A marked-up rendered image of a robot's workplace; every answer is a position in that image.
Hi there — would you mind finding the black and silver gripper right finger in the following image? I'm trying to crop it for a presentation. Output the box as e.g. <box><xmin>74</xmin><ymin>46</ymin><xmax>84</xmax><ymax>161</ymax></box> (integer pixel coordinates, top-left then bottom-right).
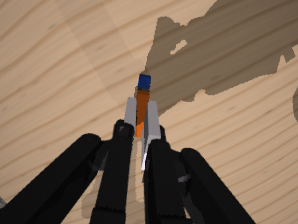
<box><xmin>141</xmin><ymin>100</ymin><xmax>256</xmax><ymax>224</ymax></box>

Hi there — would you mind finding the small blue block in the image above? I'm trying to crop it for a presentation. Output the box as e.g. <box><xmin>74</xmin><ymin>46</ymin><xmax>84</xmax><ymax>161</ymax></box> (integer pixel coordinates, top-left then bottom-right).
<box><xmin>138</xmin><ymin>74</ymin><xmax>151</xmax><ymax>89</ymax></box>

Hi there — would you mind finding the orange rod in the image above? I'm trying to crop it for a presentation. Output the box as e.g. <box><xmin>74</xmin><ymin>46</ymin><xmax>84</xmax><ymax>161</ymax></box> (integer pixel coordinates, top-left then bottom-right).
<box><xmin>135</xmin><ymin>90</ymin><xmax>149</xmax><ymax>138</ymax></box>

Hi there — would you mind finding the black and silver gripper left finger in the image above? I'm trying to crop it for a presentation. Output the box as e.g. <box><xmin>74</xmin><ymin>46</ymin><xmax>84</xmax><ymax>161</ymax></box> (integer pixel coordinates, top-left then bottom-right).
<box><xmin>0</xmin><ymin>97</ymin><xmax>137</xmax><ymax>224</ymax></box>

